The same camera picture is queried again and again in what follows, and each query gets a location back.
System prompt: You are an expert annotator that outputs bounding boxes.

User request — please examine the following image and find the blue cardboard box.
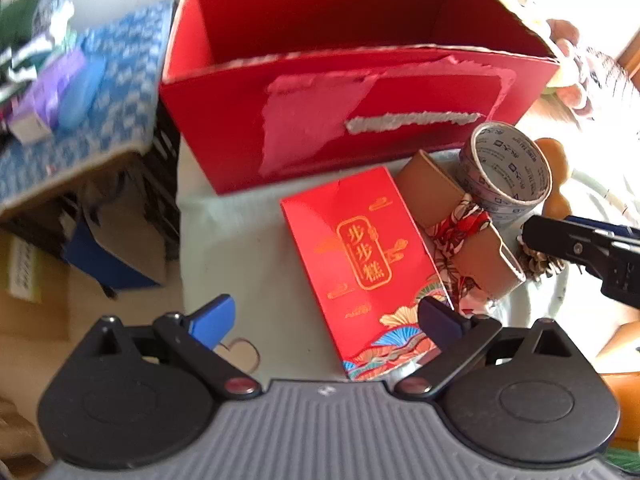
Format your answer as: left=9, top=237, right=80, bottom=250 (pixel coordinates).
left=62, top=207, right=168, bottom=293

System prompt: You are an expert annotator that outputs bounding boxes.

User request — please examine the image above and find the light blue plastic pouch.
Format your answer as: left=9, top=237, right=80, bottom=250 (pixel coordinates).
left=57, top=55, right=108, bottom=131

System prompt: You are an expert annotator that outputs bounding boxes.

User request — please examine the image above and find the black plastic crate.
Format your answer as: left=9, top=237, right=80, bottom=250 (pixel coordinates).
left=140, top=102, right=182, bottom=263

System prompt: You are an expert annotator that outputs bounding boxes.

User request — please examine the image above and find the dark green garment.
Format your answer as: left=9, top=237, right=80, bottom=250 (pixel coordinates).
left=0, top=0, right=46, bottom=50

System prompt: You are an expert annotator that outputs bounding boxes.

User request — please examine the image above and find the pine cone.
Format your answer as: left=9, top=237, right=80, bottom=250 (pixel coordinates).
left=515, top=232, right=568, bottom=282

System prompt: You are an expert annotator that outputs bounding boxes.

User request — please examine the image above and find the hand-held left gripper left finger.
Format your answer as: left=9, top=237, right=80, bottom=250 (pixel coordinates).
left=95, top=294, right=263, bottom=404

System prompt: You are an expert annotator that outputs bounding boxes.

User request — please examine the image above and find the thin wire loop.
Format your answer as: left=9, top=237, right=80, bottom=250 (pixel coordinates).
left=215, top=337, right=262, bottom=376

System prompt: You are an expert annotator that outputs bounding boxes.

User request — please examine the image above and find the red cardboard box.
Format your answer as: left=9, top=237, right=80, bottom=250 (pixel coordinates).
left=159, top=0, right=561, bottom=196

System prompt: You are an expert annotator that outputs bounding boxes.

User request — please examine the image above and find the orange wooden furniture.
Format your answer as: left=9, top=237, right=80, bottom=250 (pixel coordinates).
left=595, top=320, right=640, bottom=456

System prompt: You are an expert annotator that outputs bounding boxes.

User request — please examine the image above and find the blue white patterned cloth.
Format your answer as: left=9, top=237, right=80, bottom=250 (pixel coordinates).
left=0, top=0, right=176, bottom=206

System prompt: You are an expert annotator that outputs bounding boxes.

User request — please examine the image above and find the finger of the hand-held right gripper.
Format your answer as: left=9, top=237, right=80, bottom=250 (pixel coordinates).
left=522, top=215, right=640, bottom=311
left=565, top=215, right=640, bottom=242

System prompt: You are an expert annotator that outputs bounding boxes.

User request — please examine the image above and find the brown cardboard box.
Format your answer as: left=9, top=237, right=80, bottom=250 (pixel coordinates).
left=0, top=230, right=71, bottom=341

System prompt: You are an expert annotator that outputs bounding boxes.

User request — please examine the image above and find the white grey patterned garment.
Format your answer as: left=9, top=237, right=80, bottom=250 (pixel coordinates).
left=32, top=0, right=76, bottom=41

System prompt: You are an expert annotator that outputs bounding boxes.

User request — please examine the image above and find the pile of folded clothes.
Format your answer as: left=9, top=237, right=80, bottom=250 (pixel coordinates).
left=0, top=35, right=56, bottom=88

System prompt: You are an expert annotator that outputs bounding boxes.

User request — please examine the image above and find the pink plush toy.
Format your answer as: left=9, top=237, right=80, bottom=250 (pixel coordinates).
left=545, top=19, right=640, bottom=128

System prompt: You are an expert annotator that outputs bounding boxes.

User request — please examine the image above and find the brown gourd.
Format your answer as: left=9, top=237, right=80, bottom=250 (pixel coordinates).
left=534, top=137, right=573, bottom=218

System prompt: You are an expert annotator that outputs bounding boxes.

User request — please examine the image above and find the grey tape roll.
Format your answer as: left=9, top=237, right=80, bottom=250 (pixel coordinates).
left=455, top=121, right=553, bottom=223

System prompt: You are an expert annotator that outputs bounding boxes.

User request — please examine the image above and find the purple tissue pack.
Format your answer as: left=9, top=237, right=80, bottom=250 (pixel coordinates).
left=10, top=50, right=88, bottom=143

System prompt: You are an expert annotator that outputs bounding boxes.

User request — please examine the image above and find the small red gift packet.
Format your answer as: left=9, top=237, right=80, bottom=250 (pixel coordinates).
left=280, top=166, right=456, bottom=383

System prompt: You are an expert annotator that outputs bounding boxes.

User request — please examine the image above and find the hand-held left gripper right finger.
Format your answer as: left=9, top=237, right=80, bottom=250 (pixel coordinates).
left=395, top=296, right=571, bottom=404

